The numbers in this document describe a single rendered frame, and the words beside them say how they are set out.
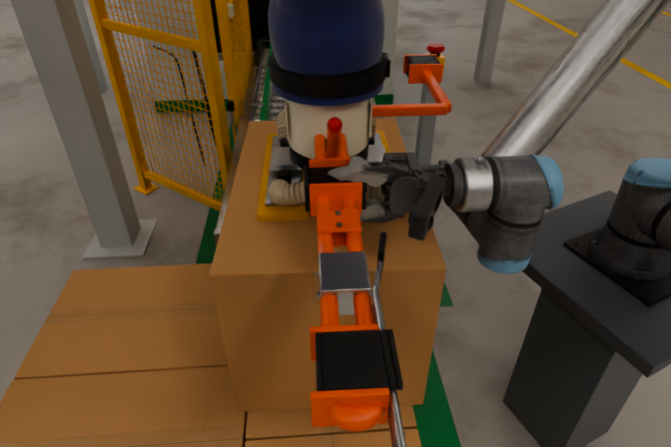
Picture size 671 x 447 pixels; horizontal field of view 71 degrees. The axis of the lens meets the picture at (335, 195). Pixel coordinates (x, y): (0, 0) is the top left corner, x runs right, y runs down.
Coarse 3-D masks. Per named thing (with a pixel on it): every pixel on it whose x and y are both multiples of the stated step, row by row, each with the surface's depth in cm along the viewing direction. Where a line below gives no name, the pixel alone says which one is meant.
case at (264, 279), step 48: (240, 192) 99; (240, 240) 86; (288, 240) 86; (432, 240) 85; (240, 288) 80; (288, 288) 81; (384, 288) 82; (432, 288) 82; (240, 336) 87; (288, 336) 88; (432, 336) 89; (240, 384) 95; (288, 384) 96
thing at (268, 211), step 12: (276, 144) 111; (288, 144) 107; (264, 168) 103; (264, 180) 99; (288, 180) 96; (300, 180) 98; (264, 192) 96; (264, 204) 92; (276, 204) 91; (300, 204) 92; (264, 216) 90; (276, 216) 90; (288, 216) 90; (300, 216) 90
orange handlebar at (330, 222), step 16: (432, 80) 114; (432, 96) 110; (384, 112) 101; (400, 112) 101; (416, 112) 101; (432, 112) 101; (448, 112) 103; (320, 144) 87; (320, 208) 71; (352, 208) 70; (320, 224) 66; (336, 224) 66; (352, 224) 66; (320, 240) 64; (336, 240) 67; (352, 240) 64; (336, 304) 55; (368, 304) 55; (336, 320) 53; (368, 320) 52; (336, 416) 44; (352, 416) 43; (368, 416) 43
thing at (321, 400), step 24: (312, 336) 50; (336, 336) 49; (360, 336) 49; (312, 360) 52; (336, 360) 46; (360, 360) 46; (336, 384) 44; (360, 384) 44; (384, 384) 44; (312, 408) 44
